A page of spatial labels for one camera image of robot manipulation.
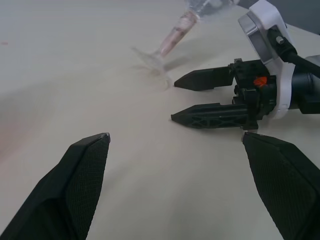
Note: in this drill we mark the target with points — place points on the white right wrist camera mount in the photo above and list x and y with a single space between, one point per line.
265 12

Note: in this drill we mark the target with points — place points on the clear plastic wine glass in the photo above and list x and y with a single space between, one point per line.
175 37

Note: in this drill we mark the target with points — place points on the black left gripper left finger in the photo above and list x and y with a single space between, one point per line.
62 195

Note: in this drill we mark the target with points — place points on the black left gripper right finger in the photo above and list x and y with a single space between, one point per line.
287 187

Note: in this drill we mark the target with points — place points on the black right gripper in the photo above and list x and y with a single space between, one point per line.
257 97

